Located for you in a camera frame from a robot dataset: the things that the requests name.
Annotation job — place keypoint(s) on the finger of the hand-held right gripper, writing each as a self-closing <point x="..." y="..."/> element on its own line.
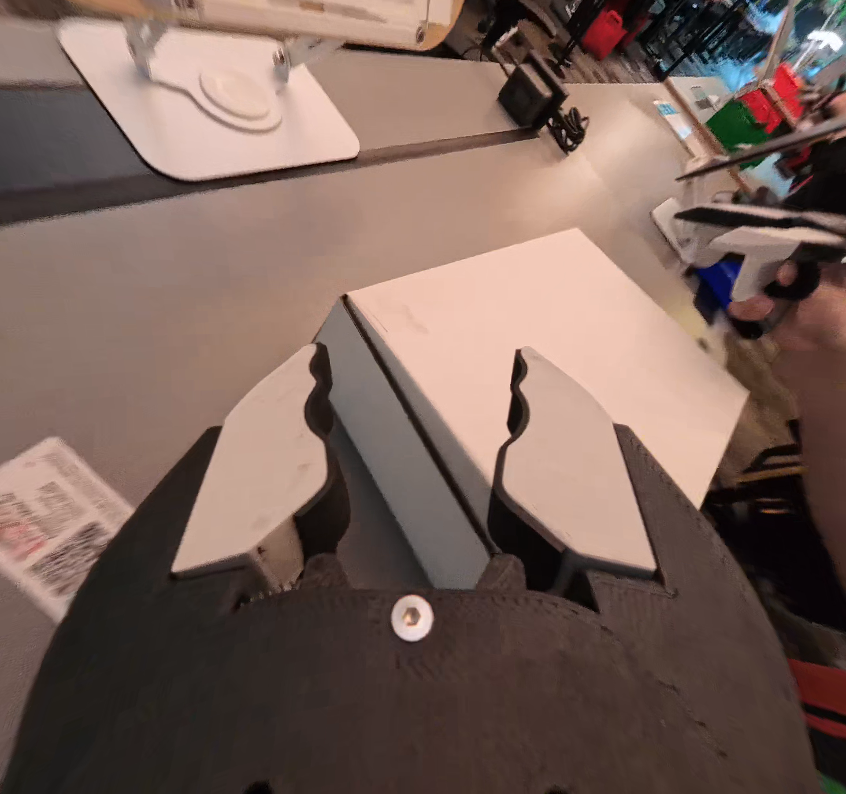
<point x="760" y="153"/>
<point x="747" y="216"/>

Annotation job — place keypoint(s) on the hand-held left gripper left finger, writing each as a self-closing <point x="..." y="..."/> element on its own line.
<point x="264" y="464"/>

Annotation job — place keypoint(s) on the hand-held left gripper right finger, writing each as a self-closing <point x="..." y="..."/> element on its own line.
<point x="568" y="470"/>

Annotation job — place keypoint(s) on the white cardboard box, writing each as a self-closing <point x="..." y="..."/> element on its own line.
<point x="529" y="305"/>

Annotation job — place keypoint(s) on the person's right forearm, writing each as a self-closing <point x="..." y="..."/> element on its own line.
<point x="823" y="450"/>

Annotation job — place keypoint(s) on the person's right hand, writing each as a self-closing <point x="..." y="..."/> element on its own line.
<point x="813" y="325"/>

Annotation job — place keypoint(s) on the green bin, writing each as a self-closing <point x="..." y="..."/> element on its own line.
<point x="733" y="127"/>

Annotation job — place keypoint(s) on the large red bin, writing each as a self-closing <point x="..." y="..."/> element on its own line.
<point x="776" y="97"/>

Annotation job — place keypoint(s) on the small red bin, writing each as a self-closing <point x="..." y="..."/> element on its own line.
<point x="603" y="34"/>

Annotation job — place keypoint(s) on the printed paper sheet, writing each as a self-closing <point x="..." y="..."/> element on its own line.
<point x="53" y="530"/>

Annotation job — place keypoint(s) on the black power adapter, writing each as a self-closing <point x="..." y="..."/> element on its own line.
<point x="525" y="94"/>

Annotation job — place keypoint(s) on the metal stand leg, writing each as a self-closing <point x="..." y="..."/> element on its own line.
<point x="142" y="47"/>
<point x="291" y="57"/>

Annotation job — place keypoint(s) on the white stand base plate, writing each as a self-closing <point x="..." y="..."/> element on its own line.
<point x="218" y="140"/>

